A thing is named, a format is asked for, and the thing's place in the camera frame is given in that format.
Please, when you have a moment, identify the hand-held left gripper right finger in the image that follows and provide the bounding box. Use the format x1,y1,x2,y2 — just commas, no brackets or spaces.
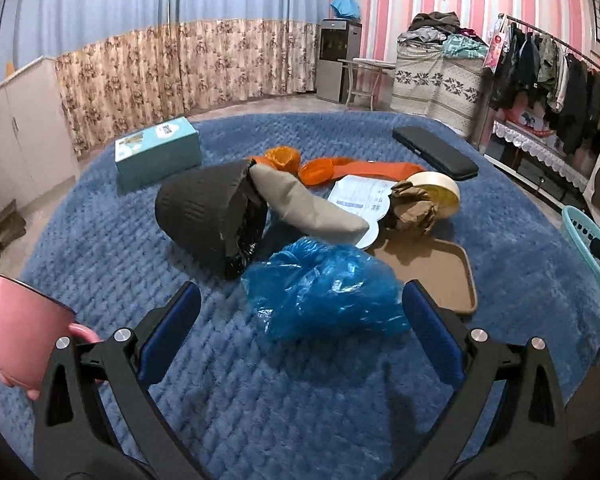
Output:
401,280,578,480

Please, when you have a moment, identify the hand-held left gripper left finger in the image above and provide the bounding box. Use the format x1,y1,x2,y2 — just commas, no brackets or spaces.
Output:
32,281,203,480

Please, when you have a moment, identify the teal plastic basket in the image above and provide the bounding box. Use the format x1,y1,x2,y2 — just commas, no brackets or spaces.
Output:
561,205,600,306

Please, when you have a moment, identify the blue plastic bag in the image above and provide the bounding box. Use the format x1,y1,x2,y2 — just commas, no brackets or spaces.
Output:
241,236,413,343

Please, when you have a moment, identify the brown paper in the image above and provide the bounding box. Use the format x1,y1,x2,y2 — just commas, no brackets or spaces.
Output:
387,181,438,236

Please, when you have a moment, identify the white printed paper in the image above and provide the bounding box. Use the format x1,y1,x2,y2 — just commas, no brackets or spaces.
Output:
327,175,393,250

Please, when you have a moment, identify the beige tape roll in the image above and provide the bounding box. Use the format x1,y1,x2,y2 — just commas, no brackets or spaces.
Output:
410,171,462,220

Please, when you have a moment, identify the beige phone case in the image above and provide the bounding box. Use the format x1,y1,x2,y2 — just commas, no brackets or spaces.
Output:
365,232,477,315

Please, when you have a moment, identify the shelf with lace cloth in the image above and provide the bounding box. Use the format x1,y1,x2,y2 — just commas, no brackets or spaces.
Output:
485,120,596,196

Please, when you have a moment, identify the blue quilted blanket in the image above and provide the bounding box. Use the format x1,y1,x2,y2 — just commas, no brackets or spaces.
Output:
0,112,600,480

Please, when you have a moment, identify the pink mug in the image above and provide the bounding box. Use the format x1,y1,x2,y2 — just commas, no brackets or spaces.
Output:
0,273,103,403

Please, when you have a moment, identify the red box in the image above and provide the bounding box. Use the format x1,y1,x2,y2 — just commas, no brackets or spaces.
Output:
510,105,561,138

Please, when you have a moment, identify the teal tissue box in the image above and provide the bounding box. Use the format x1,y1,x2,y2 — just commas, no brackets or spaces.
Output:
114,116,202,196

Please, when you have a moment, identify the black oblong case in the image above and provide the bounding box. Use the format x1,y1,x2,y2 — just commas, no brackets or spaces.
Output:
392,125,481,182

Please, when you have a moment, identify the row of hanging clothes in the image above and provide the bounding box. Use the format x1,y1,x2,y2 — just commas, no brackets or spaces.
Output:
490,22,600,156

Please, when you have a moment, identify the small dark stool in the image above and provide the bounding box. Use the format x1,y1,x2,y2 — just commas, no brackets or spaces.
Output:
0,200,28,256

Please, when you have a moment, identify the round orange plastic cap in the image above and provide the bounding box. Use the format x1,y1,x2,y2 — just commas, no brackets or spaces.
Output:
299,158,334,187

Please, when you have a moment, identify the cup-shaped orange peel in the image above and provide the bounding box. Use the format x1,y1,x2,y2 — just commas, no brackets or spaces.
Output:
260,146,301,173

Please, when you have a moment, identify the metal clothes rack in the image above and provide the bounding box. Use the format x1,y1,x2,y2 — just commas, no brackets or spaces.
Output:
475,12,600,201

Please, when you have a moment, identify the pink hanging bag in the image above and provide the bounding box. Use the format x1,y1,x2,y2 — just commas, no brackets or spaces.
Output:
482,17,511,73

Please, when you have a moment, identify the white cabinet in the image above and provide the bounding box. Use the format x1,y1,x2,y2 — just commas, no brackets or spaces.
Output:
0,55,81,221

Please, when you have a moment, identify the blue and floral curtain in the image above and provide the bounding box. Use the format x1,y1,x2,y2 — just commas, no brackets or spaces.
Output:
0,0,338,158

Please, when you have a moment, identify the small grey table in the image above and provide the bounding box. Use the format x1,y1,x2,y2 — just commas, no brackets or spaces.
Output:
337,57,397,111

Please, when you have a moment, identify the grey water dispenser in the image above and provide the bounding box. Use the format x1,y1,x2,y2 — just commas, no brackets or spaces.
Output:
316,18,363,103

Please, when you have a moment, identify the pile of clothes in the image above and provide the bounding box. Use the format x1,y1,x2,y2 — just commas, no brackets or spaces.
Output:
397,11,488,58

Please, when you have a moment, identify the blue cloth cover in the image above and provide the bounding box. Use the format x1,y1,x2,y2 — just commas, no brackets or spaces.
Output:
330,0,358,21

